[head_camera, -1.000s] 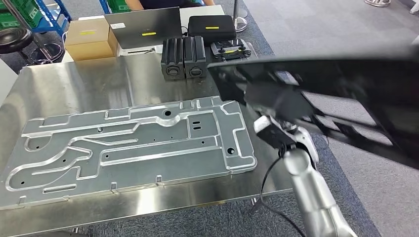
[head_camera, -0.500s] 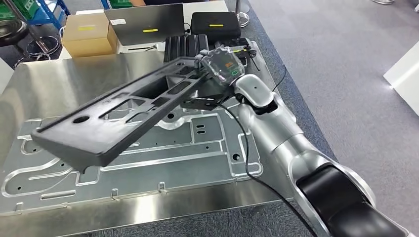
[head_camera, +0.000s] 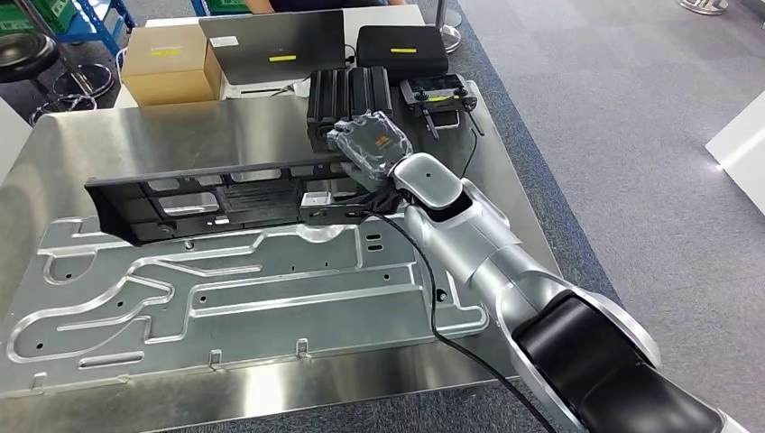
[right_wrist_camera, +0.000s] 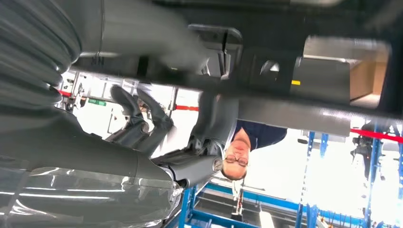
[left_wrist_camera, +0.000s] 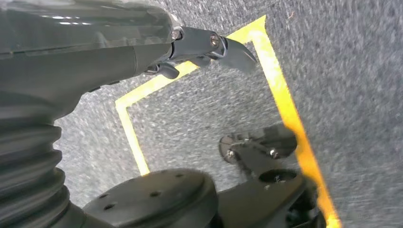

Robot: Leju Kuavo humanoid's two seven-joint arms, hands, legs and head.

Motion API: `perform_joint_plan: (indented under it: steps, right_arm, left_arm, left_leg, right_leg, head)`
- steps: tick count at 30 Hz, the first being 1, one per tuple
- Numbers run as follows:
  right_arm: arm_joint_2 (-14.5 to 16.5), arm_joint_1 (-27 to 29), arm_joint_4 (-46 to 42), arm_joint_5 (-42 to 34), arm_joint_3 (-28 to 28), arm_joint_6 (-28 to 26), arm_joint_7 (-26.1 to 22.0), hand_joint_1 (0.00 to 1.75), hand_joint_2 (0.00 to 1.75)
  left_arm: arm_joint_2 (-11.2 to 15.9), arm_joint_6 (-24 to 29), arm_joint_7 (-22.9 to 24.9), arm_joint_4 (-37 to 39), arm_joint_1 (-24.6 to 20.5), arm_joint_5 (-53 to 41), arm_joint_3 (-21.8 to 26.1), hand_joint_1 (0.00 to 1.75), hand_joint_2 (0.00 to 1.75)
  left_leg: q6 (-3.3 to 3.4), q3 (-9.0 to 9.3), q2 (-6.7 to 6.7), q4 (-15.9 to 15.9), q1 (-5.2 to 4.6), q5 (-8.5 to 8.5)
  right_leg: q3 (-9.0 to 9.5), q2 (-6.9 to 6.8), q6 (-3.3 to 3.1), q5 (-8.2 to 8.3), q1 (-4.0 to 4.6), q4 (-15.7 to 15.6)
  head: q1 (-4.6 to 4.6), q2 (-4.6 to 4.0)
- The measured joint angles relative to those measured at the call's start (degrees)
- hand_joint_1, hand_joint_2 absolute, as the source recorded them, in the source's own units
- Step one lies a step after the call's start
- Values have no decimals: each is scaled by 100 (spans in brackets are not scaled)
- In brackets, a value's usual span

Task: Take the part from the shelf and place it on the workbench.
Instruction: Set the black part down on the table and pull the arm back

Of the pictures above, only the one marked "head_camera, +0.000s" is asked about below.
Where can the steel workbench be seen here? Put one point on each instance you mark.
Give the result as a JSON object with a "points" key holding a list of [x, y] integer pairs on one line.
{"points": [[179, 131]]}

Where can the white desk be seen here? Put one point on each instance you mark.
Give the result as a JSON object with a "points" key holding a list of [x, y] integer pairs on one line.
{"points": [[382, 15]]}

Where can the cardboard box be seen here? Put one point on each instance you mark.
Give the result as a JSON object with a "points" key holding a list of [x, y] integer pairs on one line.
{"points": [[167, 78]]}

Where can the black round stool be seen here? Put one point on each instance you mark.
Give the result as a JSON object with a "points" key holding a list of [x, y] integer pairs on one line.
{"points": [[24, 57]]}

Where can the black remote controller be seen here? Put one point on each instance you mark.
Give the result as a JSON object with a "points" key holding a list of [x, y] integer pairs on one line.
{"points": [[436, 89]]}

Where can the black plastic panel part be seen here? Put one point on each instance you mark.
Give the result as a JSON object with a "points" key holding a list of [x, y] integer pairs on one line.
{"points": [[119, 203]]}

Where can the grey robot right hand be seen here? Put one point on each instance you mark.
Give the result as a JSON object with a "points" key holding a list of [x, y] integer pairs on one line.
{"points": [[373, 143]]}

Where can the dark grey laptop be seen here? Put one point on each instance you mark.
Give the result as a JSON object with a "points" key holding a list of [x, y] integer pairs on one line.
{"points": [[269, 36]]}

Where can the black ribbed battery block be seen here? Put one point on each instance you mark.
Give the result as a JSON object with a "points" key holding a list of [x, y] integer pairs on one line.
{"points": [[370, 89], [329, 95]]}

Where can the blue rack frame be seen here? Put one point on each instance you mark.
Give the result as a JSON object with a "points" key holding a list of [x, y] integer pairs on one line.
{"points": [[101, 31]]}

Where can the machined aluminium plate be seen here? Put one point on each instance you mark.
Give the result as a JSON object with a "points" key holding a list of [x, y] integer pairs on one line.
{"points": [[269, 305]]}

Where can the green plastic crate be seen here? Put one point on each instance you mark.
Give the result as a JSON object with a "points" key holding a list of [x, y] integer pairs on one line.
{"points": [[230, 6], [57, 9], [15, 18]]}

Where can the white panel board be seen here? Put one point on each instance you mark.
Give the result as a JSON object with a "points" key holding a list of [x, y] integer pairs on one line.
{"points": [[744, 155], [12, 137]]}

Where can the steel stanchion base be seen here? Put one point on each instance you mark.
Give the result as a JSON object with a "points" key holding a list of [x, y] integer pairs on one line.
{"points": [[451, 39], [704, 6]]}

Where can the black zip case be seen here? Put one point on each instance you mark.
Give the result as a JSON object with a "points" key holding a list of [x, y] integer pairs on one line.
{"points": [[400, 63]]}

